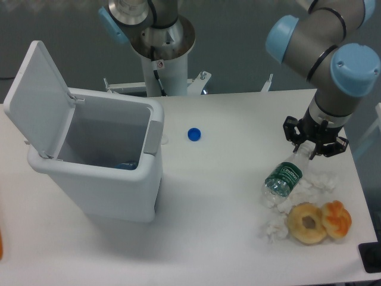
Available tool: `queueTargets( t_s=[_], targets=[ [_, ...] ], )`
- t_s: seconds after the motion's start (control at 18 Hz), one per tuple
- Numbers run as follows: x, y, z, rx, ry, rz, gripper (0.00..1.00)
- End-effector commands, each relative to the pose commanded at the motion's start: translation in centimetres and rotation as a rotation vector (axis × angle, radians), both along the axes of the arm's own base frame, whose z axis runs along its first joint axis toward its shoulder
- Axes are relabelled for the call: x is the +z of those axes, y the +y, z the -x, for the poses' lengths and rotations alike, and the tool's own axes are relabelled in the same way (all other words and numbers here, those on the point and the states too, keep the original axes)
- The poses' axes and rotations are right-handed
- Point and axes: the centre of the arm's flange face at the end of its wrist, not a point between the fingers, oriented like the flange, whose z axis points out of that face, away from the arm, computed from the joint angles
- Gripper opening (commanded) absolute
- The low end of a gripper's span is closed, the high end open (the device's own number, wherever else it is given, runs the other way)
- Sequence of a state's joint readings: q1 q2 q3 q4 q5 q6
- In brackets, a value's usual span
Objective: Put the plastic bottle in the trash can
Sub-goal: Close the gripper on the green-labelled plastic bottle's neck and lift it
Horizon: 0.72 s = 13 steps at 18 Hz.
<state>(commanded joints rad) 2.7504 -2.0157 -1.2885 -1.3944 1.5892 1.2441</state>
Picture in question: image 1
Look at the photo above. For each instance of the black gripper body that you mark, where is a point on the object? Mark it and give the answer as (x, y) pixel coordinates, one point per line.
(319, 133)

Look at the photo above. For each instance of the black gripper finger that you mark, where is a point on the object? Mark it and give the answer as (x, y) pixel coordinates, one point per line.
(294, 133)
(336, 147)

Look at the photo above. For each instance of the clear green label plastic bottle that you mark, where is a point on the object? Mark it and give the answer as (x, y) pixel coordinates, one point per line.
(286, 175)

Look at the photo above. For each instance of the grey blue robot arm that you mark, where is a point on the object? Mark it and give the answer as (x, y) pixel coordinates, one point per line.
(315, 48)

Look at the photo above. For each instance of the blue bottle cap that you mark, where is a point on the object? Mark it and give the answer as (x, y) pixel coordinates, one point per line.
(194, 134)

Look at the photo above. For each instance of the white trash can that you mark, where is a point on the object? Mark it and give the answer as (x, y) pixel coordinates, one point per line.
(108, 129)

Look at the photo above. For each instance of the white trash can lid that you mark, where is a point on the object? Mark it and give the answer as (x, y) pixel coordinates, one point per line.
(39, 102)

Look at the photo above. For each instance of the large crumpled white tissue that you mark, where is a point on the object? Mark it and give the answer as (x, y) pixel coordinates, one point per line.
(312, 188)

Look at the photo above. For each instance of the white chair part at right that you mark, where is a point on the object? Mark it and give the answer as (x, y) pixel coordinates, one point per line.
(369, 137)

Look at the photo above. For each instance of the orange glazed twisted pastry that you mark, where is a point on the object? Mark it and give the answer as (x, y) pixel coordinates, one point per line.
(336, 219)

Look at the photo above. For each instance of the small crumpled white tissue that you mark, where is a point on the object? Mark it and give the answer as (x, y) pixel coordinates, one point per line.
(274, 230)

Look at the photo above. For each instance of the black device at corner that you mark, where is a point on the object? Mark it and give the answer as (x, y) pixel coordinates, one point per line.
(370, 256)

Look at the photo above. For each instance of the blue item inside bin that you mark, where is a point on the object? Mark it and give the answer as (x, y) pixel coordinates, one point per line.
(129, 165)

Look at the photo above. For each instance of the orange object at left edge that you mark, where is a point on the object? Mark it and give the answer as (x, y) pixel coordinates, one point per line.
(1, 245)

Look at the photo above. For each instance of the plain ring donut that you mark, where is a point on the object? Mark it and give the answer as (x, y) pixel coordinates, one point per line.
(304, 223)

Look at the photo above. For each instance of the white metal frame bracket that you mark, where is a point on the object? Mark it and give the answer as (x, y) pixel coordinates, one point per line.
(197, 86)

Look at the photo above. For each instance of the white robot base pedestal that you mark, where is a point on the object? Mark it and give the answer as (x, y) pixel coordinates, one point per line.
(164, 57)

